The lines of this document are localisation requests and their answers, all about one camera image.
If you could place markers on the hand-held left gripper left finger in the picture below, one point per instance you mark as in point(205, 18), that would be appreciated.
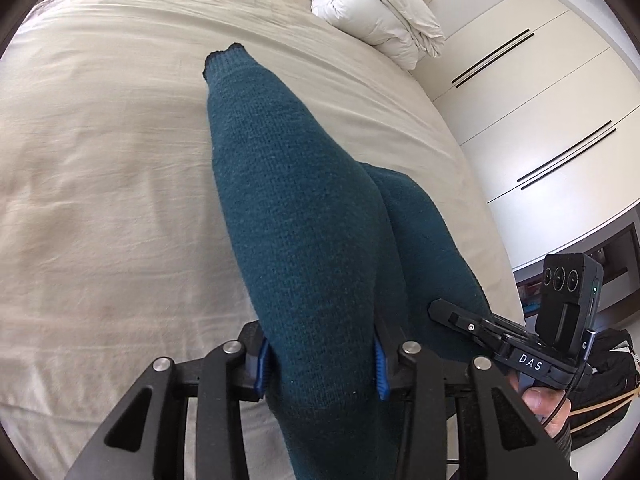
point(261, 365)

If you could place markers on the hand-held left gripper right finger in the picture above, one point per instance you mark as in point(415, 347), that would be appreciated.
point(382, 372)

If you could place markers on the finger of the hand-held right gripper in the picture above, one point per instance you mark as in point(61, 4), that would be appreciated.
point(465, 320)

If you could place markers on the dark teal knit sweater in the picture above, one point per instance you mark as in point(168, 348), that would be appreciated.
point(300, 210)

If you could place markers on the person's right forearm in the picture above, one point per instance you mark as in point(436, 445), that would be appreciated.
point(561, 447)

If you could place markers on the person's right hand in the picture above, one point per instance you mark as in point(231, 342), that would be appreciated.
point(540, 405)

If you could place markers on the black bag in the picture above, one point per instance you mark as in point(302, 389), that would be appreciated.
point(607, 380)

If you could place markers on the white wardrobe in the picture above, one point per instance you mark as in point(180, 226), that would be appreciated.
point(540, 110)

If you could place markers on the bed with beige sheet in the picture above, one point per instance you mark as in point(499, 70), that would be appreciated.
point(100, 160)

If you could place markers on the white folded duvet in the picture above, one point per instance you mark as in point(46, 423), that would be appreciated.
point(380, 10)

